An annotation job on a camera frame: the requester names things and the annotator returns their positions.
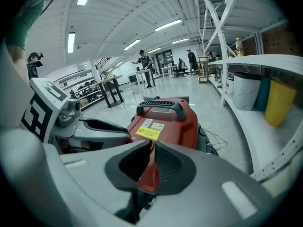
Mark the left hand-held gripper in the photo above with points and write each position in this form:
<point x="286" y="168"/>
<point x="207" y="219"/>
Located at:
<point x="40" y="107"/>

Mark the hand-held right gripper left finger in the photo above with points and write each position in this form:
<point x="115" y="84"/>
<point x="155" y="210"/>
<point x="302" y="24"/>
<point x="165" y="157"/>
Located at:
<point x="94" y="185"/>

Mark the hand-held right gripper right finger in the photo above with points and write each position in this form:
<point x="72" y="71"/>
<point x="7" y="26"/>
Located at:
<point x="208" y="193"/>

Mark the red vacuum cleaner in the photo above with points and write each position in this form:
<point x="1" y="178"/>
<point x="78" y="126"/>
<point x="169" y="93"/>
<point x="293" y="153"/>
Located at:
<point x="170" y="126"/>

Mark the person's left forearm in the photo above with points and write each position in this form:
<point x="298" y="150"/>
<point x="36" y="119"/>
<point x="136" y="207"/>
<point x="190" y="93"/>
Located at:
<point x="20" y="63"/>

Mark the shelf of black gear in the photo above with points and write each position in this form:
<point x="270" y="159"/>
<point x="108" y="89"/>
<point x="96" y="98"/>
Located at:
<point x="87" y="96"/>

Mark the round wooden table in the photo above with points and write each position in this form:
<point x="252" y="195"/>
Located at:
<point x="109" y="79"/>

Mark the small white desk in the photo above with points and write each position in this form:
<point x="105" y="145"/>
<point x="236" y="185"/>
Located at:
<point x="168" y="67"/>

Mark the black gaming chair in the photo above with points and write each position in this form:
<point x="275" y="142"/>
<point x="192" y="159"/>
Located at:
<point x="181" y="66"/>

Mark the white bin with black liner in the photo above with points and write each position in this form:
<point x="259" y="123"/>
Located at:
<point x="245" y="93"/>

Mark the white bucket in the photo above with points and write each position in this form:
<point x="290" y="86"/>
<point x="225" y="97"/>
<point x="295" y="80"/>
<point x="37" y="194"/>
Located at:
<point x="230" y="86"/>

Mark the teal bin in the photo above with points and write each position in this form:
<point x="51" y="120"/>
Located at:
<point x="262" y="93"/>

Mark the yellow bin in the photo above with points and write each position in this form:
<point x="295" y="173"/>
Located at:
<point x="279" y="103"/>

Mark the small wooden shelf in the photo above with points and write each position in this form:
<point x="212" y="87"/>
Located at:
<point x="203" y="57"/>

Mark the person's green shirt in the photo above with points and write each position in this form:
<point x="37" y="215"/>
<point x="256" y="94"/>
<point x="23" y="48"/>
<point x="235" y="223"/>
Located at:
<point x="23" y="25"/>

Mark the white metal shelf rack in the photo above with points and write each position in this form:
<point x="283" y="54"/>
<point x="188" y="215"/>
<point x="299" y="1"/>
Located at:
<point x="260" y="63"/>

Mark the yellow drink bottle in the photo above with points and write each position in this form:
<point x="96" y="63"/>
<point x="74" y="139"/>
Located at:
<point x="239" y="47"/>

